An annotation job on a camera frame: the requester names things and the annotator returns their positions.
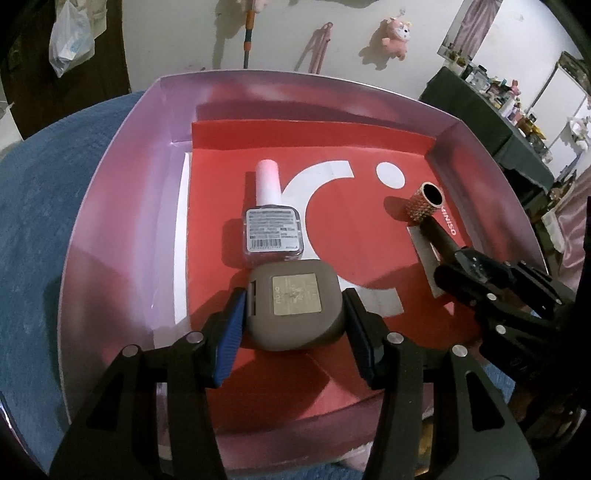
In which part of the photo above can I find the black nail polish bottle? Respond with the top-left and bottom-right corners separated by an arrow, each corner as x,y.
419,216 -> 461,263

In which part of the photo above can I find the gold studded ring cylinder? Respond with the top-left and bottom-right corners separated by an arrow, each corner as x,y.
406,182 -> 445,223

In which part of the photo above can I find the brown square compact case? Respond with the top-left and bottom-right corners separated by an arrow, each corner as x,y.
245,259 -> 344,352

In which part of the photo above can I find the pink cap nail polish bottle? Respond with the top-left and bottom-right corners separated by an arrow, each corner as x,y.
243,159 -> 304,266

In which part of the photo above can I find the pink curtain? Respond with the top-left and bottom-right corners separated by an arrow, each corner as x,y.
556,168 -> 591,292

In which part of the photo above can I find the dark cloth side table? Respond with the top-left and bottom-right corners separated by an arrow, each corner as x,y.
420,67 -> 554,201

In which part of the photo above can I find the pink cardboard box tray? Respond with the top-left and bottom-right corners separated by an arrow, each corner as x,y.
50,70 -> 544,479

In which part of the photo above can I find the blue textured table mat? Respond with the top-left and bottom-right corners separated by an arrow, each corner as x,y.
1,93 -> 141,473

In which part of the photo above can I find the dark wooden door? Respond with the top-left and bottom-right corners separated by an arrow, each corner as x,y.
1,1 -> 131,139

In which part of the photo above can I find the white plastic bag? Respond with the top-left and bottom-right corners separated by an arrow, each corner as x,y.
49,1 -> 95,78

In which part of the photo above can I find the pink plush toy on wall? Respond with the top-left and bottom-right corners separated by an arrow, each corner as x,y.
382,17 -> 412,61

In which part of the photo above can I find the pink hanger on wall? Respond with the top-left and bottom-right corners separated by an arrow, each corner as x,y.
295,22 -> 334,75

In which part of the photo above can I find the orange handled mop stick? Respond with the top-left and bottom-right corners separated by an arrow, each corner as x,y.
242,0 -> 256,69

